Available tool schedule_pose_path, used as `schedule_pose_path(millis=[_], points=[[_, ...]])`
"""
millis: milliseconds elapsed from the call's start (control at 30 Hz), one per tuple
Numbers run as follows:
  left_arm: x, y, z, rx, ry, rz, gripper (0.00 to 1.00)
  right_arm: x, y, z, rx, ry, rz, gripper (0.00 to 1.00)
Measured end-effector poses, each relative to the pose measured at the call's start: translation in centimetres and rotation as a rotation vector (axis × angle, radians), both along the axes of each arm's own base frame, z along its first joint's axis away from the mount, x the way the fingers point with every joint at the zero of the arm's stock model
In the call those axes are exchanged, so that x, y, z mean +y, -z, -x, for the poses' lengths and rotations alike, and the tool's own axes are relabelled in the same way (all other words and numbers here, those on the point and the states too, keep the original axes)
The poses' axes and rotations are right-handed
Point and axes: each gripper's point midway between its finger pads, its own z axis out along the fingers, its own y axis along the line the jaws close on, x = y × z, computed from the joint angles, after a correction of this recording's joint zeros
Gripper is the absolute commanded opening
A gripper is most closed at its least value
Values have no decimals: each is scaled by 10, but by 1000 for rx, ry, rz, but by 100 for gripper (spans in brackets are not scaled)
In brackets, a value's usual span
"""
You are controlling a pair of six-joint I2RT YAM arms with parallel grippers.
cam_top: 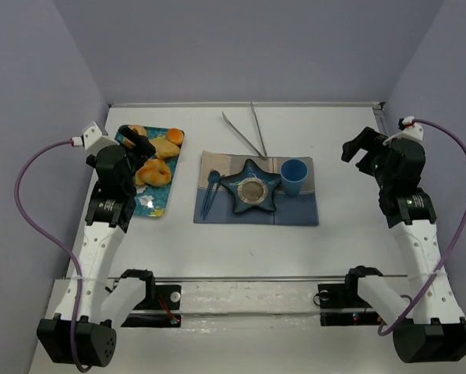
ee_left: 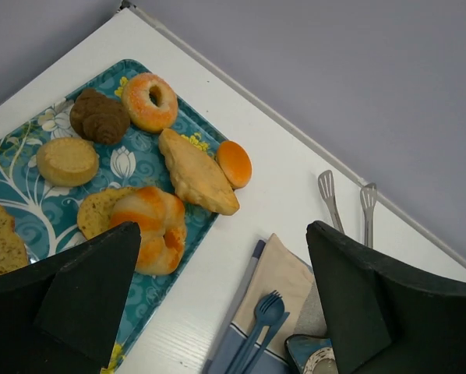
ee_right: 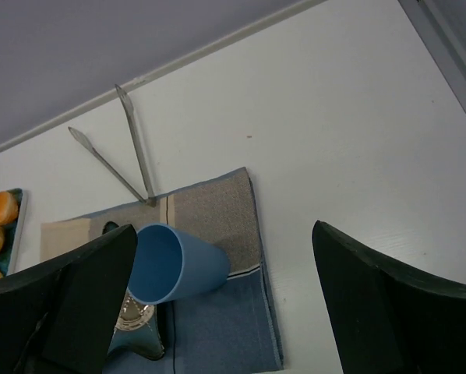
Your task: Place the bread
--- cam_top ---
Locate twisted orange glazed bread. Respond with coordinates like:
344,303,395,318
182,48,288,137
136,159,171,187

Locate metal tongs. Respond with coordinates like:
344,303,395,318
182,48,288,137
219,101,268,161

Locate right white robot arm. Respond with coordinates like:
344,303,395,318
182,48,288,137
341,125,466,363

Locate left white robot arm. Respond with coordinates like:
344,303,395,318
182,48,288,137
37,125,156,373

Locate tan turnover pastry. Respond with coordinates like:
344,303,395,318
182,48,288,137
149,138,180,160

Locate small round orange bun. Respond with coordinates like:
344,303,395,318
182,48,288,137
166,128,184,146

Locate teal floral tray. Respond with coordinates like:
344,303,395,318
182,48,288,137
129,125,185,217

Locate blue plastic cup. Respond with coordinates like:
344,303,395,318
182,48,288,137
280,158,309,196

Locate blue beige placemat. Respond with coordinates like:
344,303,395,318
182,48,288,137
193,151,319,226

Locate blue plastic spork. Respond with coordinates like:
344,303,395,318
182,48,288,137
201,169,221,219

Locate blue plastic chopstick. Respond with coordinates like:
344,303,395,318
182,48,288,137
202,175,225,221

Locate blue star-shaped plate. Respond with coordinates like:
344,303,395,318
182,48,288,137
221,159,281,214

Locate sugared ring donut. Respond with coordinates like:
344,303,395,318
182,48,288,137
129,125,147,137

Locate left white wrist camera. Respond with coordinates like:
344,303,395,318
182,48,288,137
70,122,108,153

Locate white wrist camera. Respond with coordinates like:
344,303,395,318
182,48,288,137
70,122,108,153
383,116,424,144

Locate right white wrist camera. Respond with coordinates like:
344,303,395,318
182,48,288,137
383,116,424,144

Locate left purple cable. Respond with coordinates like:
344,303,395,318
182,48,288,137
13,139,94,373

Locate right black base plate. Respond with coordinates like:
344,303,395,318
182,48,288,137
313,283,382,327

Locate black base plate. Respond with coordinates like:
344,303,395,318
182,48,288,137
313,283,382,327
122,284,182,328

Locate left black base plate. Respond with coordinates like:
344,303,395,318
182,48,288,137
122,284,182,328

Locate metal rail front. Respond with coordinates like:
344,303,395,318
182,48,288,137
63,274,409,283

